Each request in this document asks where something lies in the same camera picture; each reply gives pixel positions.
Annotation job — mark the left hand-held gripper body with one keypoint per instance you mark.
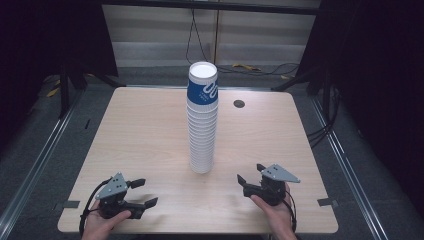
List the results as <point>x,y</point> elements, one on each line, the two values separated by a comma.
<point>113,191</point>

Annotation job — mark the long yellow tape strip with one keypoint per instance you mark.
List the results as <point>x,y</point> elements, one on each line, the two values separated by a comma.
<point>246,67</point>

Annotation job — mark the grey tape piece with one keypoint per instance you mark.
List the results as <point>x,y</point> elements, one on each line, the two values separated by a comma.
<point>71,204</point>
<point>327,202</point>

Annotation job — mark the yellow tape piece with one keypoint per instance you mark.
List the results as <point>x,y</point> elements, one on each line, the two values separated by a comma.
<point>53,92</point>

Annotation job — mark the small yellow tape scrap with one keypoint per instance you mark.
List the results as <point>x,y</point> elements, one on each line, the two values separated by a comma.
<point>285,77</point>

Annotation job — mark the dark curtain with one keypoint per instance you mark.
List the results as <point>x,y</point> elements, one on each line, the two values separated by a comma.
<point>383,66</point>
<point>33,40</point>

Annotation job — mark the small black floor strip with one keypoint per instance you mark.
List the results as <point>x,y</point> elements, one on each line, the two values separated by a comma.
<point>87,124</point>

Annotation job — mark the person's left hand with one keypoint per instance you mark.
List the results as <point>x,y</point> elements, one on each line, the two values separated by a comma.
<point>100,228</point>

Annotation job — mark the person's right hand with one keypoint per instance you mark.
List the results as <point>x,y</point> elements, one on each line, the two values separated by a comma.
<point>280,218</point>

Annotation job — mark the stack of white paper cups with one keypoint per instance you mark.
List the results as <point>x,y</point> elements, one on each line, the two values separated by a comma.
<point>201,140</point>

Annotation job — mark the round dark table grommet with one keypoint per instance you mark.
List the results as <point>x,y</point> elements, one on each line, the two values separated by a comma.
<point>239,103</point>

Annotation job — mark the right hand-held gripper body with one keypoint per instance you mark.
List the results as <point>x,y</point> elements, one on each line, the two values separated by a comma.
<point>276,175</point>

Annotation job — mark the metal floor rail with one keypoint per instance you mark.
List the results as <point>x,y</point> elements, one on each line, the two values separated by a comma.
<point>346,166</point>
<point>40,156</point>

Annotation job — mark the black metal stand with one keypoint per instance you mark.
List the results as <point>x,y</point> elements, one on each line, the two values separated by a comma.
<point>64,93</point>
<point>293,81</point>

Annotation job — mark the black horizontal bar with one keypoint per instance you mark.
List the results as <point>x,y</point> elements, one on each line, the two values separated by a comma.
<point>233,6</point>

